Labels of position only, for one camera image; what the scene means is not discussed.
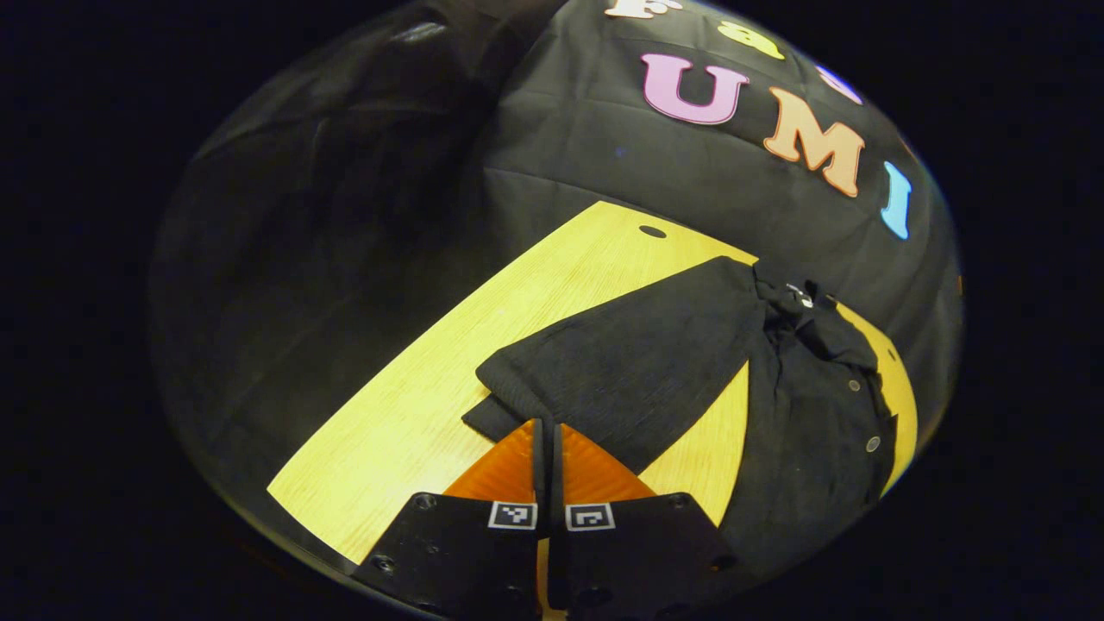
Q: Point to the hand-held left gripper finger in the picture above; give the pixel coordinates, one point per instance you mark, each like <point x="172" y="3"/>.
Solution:
<point x="556" y="474"/>
<point x="539" y="474"/>

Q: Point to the black button-up garment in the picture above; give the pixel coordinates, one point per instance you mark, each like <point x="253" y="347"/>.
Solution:
<point x="655" y="362"/>

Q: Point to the black backdrop cloth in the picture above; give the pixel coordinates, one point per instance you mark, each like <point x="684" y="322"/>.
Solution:
<point x="388" y="172"/>

